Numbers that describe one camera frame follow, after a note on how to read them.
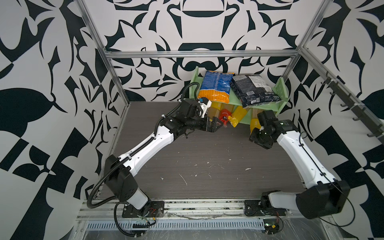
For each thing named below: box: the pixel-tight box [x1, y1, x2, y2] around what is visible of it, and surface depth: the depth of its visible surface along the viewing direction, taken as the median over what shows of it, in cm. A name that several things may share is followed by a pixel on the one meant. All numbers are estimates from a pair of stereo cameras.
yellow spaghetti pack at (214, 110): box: [207, 101, 223, 119], surface depth 97 cm
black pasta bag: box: [230, 74, 281, 108], surface depth 83 cm
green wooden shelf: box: [188, 66, 290, 125], surface depth 81 cm
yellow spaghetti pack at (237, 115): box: [228, 106, 247, 128], surface depth 94 cm
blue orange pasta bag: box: [197, 71, 235, 104], surface depth 86 cm
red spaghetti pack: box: [219, 108, 232, 128], surface depth 93 cm
